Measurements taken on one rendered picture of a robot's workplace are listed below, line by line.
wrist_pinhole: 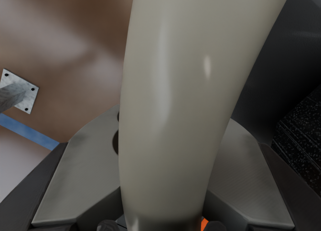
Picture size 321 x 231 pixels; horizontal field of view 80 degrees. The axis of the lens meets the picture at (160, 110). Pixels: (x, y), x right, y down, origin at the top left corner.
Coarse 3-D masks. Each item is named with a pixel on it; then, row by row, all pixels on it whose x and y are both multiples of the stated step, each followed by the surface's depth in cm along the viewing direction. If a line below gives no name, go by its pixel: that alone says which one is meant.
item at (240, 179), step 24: (240, 144) 9; (216, 168) 7; (240, 168) 7; (264, 168) 7; (216, 192) 6; (240, 192) 6; (264, 192) 6; (216, 216) 7; (240, 216) 6; (264, 216) 6; (288, 216) 6
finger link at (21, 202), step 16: (64, 144) 9; (48, 160) 8; (32, 176) 7; (48, 176) 7; (16, 192) 7; (32, 192) 7; (0, 208) 6; (16, 208) 6; (32, 208) 6; (0, 224) 6; (16, 224) 6; (64, 224) 6
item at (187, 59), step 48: (144, 0) 3; (192, 0) 3; (240, 0) 3; (144, 48) 4; (192, 48) 3; (240, 48) 3; (144, 96) 4; (192, 96) 4; (144, 144) 4; (192, 144) 4; (144, 192) 5; (192, 192) 5
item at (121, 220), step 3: (123, 216) 94; (117, 219) 91; (120, 219) 92; (123, 219) 92; (117, 222) 90; (120, 222) 90; (123, 222) 91; (120, 225) 89; (123, 225) 90; (126, 225) 91; (120, 228) 88; (123, 228) 89; (126, 228) 90
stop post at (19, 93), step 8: (8, 72) 105; (8, 80) 107; (16, 80) 107; (24, 80) 106; (0, 88) 100; (8, 88) 103; (16, 88) 106; (24, 88) 109; (32, 88) 107; (0, 96) 97; (8, 96) 99; (16, 96) 103; (24, 96) 111; (32, 96) 110; (0, 104) 94; (8, 104) 100; (16, 104) 108; (24, 104) 113; (32, 104) 113; (0, 112) 98
